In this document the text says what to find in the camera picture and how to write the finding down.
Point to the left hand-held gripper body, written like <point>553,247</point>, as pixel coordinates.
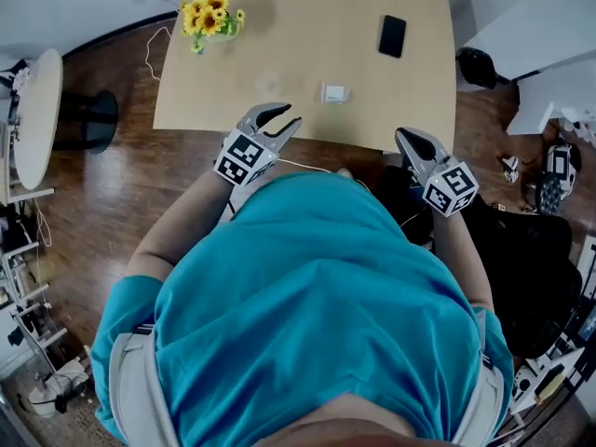
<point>247,154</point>

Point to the small white toy figure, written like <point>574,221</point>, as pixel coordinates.
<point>511,169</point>

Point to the black and white spotted bag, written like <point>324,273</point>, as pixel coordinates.
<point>559,180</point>

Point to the white equipment box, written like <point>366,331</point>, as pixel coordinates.
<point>545,380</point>

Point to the white metal rack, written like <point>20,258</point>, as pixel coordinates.
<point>28,305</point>

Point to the black smartphone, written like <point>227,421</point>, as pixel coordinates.
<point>392,36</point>

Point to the person's teal shirt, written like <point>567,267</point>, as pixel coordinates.
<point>307,296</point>

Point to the black office chair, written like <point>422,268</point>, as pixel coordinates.
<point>526,277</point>

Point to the person's left forearm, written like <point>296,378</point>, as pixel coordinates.
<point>179,224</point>

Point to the yellow sunflower bouquet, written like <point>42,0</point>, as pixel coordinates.
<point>209,17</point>

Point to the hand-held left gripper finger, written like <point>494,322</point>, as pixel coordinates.
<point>288,134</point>
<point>267,110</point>

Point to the white cloth bag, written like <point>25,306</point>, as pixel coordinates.
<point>56,389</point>

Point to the black round table base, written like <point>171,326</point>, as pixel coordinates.
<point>90,121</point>

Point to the white cabinet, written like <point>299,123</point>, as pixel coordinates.
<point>535,26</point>

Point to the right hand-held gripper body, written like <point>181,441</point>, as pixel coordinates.
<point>449,186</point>

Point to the small white item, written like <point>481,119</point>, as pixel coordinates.
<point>336,93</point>

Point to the person's right forearm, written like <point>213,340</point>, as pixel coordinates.
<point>463,259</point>

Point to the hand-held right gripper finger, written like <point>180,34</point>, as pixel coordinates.
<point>430,143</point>
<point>406,146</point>

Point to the white low shelf board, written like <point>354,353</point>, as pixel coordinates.
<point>549,105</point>

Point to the round beige side table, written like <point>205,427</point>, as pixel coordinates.
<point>38,119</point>

